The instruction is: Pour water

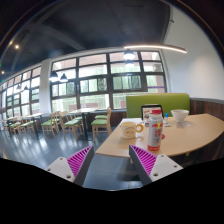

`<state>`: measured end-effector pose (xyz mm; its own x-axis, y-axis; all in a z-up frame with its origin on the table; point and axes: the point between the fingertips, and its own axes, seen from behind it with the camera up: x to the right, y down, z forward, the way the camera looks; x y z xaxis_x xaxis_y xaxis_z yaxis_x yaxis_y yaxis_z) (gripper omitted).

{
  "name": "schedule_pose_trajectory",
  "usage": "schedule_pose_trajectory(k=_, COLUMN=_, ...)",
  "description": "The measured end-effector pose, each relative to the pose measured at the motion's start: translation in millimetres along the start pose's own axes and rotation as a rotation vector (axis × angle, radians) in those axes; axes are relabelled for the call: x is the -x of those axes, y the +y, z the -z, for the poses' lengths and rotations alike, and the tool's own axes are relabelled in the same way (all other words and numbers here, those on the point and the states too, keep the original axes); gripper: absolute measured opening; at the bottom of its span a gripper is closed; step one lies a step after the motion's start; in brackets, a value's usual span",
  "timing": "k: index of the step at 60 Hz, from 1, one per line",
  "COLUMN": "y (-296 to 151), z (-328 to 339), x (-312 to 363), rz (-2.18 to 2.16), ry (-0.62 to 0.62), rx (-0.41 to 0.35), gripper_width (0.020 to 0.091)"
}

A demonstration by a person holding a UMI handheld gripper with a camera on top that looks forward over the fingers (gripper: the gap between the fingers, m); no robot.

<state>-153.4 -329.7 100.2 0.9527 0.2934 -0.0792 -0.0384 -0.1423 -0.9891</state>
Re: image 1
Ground red-capped white drink bottle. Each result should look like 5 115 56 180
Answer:
147 108 164 152

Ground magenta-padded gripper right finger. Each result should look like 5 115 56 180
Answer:
128 144 184 187

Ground white paper sheet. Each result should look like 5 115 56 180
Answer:
121 117 144 125

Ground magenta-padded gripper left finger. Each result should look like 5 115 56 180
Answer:
44 145 96 187

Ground small white card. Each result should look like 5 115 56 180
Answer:
176 121 193 129

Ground wooden dining table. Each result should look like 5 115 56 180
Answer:
68 107 101 141
24 112 46 139

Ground white ceramic bowl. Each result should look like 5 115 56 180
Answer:
170 109 190 124

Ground green upholstered bench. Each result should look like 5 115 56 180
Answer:
125 93 191 119

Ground cream mug with yellow handle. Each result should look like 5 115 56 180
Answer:
119 120 145 140

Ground curved linear ceiling light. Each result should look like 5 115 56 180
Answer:
123 43 188 55

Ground black pendant lamps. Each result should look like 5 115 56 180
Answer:
14 48 136 93

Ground black-framed table sign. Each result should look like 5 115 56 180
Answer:
140 104 165 122

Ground wooden chairs with green seats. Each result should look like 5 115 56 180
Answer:
1 107 113 141

